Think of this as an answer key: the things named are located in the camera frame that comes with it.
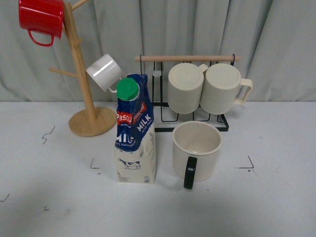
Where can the cream ribbed cup right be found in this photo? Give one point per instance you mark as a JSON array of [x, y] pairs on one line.
[[223, 86]]

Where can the cream ribbed cup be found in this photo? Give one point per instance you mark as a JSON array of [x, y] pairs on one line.
[[223, 86], [185, 82]]

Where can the red mug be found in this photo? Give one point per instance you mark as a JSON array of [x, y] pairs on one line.
[[43, 17]]

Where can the wooden mug tree stand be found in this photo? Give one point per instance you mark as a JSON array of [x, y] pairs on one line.
[[91, 121]]

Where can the Pascual milk carton green cap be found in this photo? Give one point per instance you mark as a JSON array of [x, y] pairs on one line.
[[135, 145]]

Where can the cream ribbed cup left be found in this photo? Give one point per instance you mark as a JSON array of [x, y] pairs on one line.
[[185, 82]]

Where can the cream smiley mug black handle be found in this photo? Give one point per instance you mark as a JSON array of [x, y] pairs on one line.
[[196, 148]]

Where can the white mug on tree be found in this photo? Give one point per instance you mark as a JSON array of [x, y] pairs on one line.
[[105, 72]]

